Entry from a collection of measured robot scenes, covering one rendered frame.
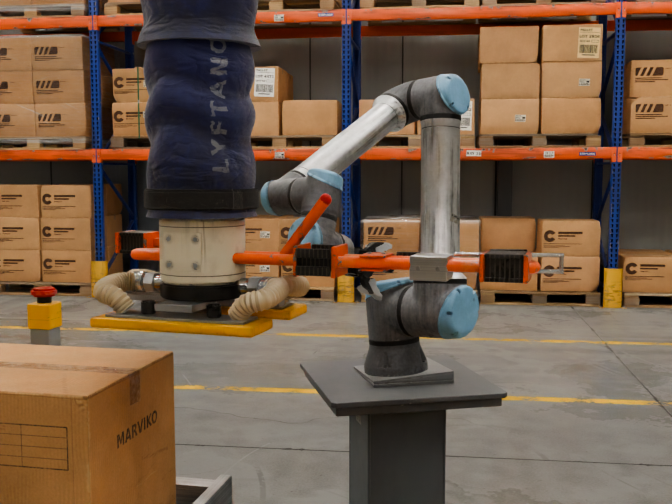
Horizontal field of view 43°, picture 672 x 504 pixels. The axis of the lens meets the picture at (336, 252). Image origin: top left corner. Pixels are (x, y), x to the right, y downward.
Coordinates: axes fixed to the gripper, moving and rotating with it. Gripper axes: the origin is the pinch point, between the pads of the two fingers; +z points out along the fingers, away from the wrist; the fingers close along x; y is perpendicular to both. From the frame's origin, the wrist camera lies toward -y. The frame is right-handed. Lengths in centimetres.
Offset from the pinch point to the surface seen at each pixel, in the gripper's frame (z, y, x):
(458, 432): 220, 83, 40
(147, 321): -79, -1, 28
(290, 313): -56, -15, 21
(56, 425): -85, 10, 50
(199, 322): -75, -10, 27
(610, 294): 641, 156, -120
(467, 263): -56, -52, 7
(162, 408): -52, 18, 45
